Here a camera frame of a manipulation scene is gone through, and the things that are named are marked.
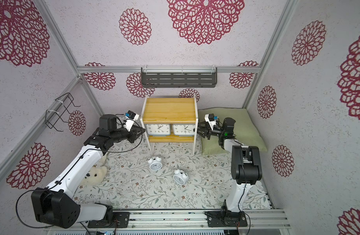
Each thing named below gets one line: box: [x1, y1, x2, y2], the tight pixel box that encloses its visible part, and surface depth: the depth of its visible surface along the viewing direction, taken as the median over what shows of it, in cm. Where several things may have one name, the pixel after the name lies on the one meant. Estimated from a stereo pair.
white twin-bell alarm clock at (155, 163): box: [147, 156, 163, 171], surface depth 89 cm
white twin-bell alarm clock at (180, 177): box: [172, 169, 189, 186], surface depth 83 cm
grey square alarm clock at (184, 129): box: [172, 123, 196, 137], surface depth 87 cm
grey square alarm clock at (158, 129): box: [145, 123, 171, 137], surface depth 87 cm
